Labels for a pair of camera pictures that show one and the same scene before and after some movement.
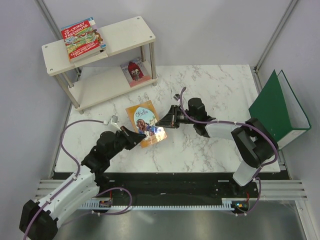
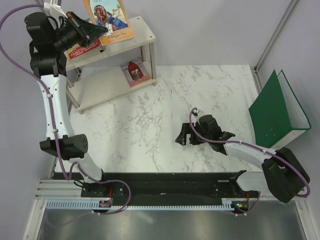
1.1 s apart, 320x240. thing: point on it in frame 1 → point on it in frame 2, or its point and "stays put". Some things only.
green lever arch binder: (277, 106) stays put
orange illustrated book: (144, 118) → (110, 14)
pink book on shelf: (136, 71) stays put
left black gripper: (132, 138) → (86, 31)
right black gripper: (170, 119) → (186, 128)
